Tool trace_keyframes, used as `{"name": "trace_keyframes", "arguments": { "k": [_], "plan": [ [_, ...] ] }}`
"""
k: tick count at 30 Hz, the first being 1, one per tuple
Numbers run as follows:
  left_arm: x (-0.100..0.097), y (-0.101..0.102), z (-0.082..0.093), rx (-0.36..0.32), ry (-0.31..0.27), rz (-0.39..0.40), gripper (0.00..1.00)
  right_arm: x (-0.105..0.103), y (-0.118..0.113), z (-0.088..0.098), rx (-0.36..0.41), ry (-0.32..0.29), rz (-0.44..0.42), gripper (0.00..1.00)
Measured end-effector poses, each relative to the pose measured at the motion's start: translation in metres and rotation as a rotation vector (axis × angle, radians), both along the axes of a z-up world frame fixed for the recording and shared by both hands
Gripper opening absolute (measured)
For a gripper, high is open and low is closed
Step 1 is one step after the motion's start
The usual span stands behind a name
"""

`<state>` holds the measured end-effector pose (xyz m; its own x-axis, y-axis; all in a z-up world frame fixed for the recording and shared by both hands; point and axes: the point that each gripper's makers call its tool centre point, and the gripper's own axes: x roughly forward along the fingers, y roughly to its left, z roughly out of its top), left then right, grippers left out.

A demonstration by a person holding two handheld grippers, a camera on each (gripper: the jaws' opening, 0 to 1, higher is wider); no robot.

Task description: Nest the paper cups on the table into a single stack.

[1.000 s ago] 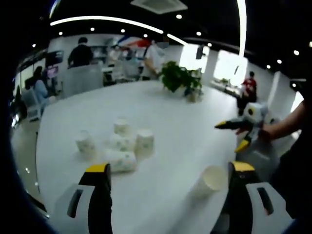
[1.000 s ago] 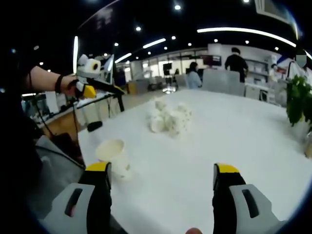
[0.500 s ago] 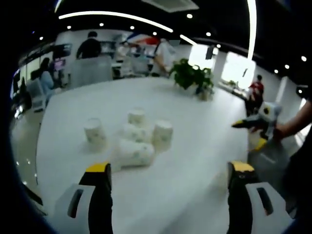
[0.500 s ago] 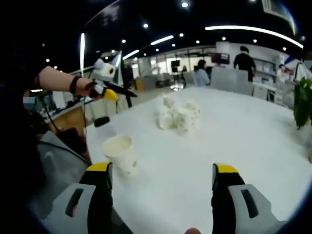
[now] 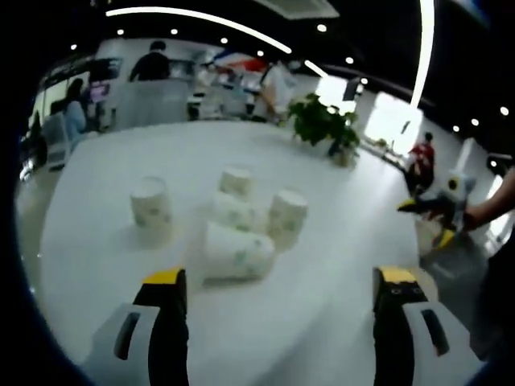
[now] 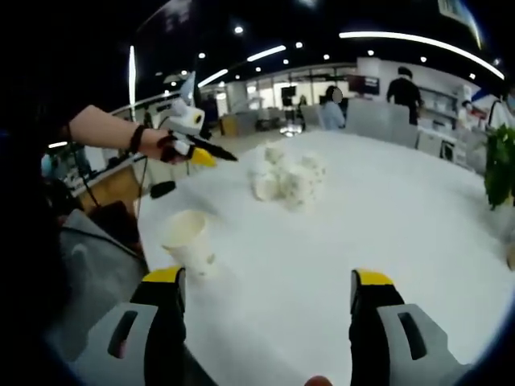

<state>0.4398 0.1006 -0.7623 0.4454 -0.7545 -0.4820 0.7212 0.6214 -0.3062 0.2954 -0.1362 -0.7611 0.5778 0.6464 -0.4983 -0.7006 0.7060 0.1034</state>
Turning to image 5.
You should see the white wall shelving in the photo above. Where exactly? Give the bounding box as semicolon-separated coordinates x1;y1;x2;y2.
171;55;199;78

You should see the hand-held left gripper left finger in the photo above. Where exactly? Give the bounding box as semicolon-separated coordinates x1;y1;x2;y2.
84;265;190;386

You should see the group of round ceiling downlights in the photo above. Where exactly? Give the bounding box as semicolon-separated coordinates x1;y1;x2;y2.
68;22;510;133

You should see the white chair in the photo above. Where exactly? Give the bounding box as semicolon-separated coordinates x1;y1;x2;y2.
42;112;73;170

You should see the ceiling air conditioner vent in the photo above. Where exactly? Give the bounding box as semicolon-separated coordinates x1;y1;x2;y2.
281;0;341;19

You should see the green potted plant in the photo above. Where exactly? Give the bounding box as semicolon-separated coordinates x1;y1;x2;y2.
286;92;361;166

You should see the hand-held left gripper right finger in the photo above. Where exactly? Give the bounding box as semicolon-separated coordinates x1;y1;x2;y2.
372;265;487;386

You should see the red blue wall banner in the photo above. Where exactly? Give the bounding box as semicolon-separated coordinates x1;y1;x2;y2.
208;47;266;73

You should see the small monitor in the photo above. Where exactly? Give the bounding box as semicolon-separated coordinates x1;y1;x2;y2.
89;82;112;102

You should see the curved ceiling light strip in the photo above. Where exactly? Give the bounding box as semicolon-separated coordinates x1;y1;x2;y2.
105;6;293;54
410;0;435;106

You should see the grey partition panel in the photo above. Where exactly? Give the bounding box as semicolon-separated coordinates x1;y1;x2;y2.
116;78;190;128

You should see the white paper cup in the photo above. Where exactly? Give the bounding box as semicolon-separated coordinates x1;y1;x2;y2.
416;219;443;258
266;188;309;250
211;192;258;232
219;165;255;200
200;220;277;282
130;175;174;246

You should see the white table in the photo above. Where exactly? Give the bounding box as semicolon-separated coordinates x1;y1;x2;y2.
39;118;423;386

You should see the black hanging sign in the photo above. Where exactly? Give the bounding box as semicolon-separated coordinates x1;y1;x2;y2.
342;78;361;101

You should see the person's right hand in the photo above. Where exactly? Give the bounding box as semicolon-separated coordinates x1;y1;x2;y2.
461;203;491;233

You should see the wall display screen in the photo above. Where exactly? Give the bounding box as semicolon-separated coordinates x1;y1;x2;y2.
91;58;124;80

